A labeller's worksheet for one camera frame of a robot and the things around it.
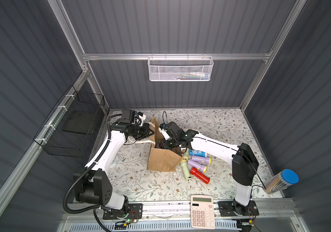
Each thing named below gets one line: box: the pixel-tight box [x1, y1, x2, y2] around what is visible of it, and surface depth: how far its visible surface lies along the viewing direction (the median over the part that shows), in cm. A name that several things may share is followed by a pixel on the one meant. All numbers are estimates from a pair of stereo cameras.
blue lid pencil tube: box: [262, 168, 300, 194], surface depth 68 cm
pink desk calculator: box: [190, 194, 216, 230], surface depth 74 cm
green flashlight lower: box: [180, 159, 193, 182], surface depth 87 cm
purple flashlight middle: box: [191, 155, 212, 165], surface depth 91 cm
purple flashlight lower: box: [187, 159, 208, 174], surface depth 89 cm
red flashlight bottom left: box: [189, 166, 211, 185], surface depth 85 cm
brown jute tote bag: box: [146, 116, 183, 173], surface depth 79 cm
